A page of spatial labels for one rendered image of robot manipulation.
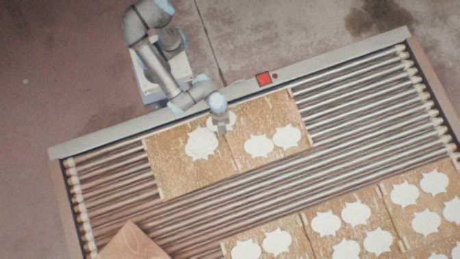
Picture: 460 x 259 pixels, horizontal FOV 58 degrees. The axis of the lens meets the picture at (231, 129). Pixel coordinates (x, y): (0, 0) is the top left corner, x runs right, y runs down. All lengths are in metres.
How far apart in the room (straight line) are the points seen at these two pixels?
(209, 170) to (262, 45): 1.53
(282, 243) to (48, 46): 2.52
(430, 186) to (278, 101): 0.87
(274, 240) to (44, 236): 1.84
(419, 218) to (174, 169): 1.23
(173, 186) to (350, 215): 0.89
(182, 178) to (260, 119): 0.51
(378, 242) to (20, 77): 2.88
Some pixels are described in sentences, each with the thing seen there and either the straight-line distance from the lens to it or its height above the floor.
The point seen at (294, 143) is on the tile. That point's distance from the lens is 2.17.
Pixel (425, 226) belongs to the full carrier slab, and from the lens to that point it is 2.27.
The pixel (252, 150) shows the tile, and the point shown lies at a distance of 2.14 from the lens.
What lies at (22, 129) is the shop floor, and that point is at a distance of 3.58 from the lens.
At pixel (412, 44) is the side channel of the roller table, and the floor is 0.95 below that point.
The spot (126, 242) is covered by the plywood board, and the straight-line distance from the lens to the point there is 2.07.
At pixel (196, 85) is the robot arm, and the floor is 1.35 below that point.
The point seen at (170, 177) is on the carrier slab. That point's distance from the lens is 2.16.
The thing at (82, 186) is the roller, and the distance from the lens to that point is 2.29.
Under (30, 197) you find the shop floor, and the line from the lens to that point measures 3.43.
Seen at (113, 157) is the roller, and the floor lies 0.92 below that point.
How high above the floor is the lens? 3.04
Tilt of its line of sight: 75 degrees down
